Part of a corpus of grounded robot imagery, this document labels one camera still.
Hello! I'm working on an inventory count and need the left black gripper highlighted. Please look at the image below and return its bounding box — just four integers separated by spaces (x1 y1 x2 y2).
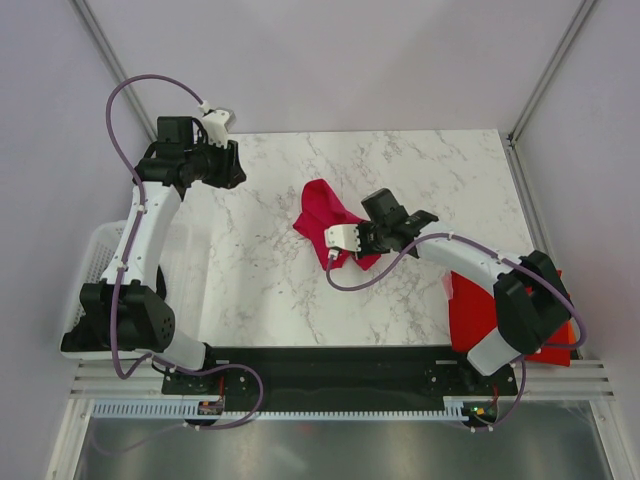
185 134 246 191

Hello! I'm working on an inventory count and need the magenta t shirt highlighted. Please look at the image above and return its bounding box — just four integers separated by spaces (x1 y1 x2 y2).
293 179 363 270

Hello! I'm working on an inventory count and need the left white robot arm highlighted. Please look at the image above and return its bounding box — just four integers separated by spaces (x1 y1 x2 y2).
60 107 246 393

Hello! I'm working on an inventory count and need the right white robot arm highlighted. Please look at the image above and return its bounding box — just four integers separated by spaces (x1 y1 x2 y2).
357 188 584 394

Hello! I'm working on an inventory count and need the white plastic basket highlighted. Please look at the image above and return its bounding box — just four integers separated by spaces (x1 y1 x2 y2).
62 221 209 338

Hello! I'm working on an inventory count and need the folded red t shirt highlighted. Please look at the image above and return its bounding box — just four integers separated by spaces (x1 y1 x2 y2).
443 271 571 367

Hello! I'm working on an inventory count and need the folded orange t shirt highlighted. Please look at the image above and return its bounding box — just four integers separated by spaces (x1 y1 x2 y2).
567 325 576 344

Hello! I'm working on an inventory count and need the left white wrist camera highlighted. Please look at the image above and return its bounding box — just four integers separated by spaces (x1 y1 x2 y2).
199 101 236 148

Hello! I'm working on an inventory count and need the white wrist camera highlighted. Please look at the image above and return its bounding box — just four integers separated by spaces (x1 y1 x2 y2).
199 101 236 148
324 224 362 259

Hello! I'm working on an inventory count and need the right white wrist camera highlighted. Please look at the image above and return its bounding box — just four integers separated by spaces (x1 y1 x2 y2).
324 224 362 259

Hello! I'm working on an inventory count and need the right aluminium corner post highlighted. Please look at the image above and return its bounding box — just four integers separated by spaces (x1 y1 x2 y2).
507 0 601 146

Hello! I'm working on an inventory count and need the aluminium corner post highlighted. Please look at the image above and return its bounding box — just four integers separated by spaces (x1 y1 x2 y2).
507 0 601 146
69 0 156 141

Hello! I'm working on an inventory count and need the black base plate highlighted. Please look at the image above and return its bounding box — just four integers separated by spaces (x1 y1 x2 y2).
162 346 517 411

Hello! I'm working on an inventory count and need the grey slotted cable duct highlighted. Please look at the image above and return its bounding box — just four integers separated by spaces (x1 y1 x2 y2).
91 397 468 421

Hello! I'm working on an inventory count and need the left aluminium corner post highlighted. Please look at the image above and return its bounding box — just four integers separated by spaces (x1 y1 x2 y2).
69 0 156 141

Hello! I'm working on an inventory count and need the aluminium rail frame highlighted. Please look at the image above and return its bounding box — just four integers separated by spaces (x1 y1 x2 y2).
47 347 614 479

